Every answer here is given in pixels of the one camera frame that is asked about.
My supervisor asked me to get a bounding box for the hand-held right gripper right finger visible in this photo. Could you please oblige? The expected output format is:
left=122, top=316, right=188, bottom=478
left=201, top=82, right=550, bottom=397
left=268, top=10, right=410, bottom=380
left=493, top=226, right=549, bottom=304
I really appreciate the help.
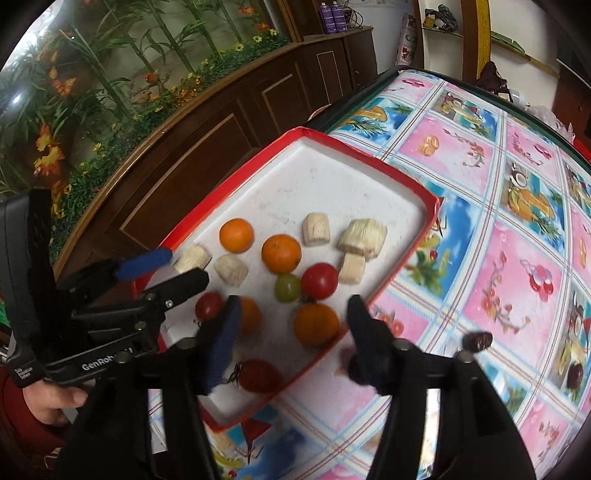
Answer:
left=346, top=294, right=539, bottom=480

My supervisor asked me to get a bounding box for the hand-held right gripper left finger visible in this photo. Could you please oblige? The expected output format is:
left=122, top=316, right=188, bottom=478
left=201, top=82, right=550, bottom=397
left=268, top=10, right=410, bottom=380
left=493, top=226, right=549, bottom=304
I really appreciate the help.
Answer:
left=55, top=294, right=243, bottom=480

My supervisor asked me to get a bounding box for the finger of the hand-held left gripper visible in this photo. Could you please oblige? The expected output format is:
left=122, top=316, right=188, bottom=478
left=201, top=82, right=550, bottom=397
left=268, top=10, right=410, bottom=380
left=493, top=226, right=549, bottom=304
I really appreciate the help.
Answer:
left=69, top=268, right=211, bottom=333
left=55, top=248, right=174, bottom=305

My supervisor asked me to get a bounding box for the red tomato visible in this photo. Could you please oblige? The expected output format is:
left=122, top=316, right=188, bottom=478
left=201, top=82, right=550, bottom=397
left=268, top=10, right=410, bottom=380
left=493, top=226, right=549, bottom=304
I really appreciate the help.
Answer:
left=195, top=292, right=226, bottom=322
left=231, top=359, right=283, bottom=394
left=301, top=262, right=340, bottom=301

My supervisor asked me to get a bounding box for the green tomato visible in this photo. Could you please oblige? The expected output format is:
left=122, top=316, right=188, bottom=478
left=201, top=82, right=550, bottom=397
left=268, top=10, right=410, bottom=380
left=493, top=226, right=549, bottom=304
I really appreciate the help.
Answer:
left=274, top=273, right=303, bottom=303

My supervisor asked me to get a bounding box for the red rimmed white tray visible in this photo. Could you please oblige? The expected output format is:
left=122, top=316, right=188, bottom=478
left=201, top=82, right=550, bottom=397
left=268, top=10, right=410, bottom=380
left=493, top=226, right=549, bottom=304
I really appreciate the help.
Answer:
left=131, top=127, right=444, bottom=432

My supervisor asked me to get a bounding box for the person's left forearm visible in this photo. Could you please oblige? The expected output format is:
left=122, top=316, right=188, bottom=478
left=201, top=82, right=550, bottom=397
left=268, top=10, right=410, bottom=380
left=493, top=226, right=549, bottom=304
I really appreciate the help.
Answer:
left=0, top=364, right=75, bottom=480

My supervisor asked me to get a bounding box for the person's left hand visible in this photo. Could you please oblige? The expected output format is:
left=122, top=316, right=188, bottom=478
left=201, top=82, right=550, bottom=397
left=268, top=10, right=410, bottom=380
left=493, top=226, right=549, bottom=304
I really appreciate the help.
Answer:
left=21, top=381, right=90, bottom=428

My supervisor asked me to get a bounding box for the brown wooden cabinet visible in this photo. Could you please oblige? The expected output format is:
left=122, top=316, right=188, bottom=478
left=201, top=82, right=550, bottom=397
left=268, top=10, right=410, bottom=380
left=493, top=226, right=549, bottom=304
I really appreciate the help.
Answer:
left=53, top=25, right=379, bottom=278

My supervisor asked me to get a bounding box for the dark red bag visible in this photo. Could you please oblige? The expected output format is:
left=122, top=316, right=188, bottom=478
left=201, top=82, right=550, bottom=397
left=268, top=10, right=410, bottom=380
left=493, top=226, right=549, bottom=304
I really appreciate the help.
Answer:
left=475, top=60, right=511, bottom=100

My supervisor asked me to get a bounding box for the pink printed wrap roll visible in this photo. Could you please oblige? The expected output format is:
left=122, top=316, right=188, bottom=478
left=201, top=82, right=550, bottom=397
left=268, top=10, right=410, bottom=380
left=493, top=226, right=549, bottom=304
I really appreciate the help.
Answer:
left=396, top=13, right=419, bottom=68

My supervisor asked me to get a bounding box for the flat green shelf item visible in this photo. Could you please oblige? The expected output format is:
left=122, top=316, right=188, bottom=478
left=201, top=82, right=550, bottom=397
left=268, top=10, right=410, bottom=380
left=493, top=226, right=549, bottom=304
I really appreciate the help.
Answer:
left=489, top=30, right=532, bottom=58

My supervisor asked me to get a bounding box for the black and yellow shelf item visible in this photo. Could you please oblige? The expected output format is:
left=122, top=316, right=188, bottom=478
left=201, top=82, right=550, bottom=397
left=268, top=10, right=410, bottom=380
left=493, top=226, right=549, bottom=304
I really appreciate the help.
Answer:
left=422, top=4, right=458, bottom=32

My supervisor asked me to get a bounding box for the flower and bamboo wall panel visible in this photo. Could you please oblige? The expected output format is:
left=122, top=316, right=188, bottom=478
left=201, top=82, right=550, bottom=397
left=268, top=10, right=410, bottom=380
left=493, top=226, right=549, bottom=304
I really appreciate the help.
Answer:
left=0, top=0, right=296, bottom=259

